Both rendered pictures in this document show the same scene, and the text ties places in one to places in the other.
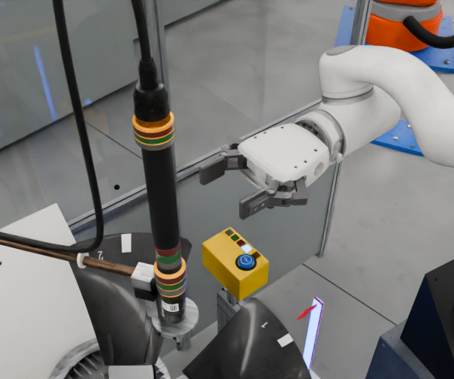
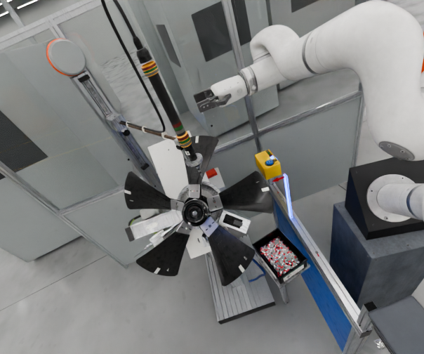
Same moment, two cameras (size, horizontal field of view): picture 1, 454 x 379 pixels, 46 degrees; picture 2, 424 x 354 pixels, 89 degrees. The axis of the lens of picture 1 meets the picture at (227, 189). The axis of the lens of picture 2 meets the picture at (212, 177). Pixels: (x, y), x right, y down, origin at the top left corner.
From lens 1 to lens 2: 0.48 m
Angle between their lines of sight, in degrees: 32
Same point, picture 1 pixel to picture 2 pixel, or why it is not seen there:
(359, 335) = not seen: hidden behind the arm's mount
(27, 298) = (176, 163)
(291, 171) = (222, 90)
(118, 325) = (191, 169)
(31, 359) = (176, 183)
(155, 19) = (239, 59)
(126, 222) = (236, 150)
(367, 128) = (269, 71)
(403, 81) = (269, 37)
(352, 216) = not seen: hidden behind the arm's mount
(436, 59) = not seen: outside the picture
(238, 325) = (246, 180)
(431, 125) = (279, 56)
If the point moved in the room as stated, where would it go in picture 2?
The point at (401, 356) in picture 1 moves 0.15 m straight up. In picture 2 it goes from (342, 214) to (344, 194)
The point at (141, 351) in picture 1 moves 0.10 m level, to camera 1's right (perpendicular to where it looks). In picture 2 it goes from (196, 179) to (215, 181)
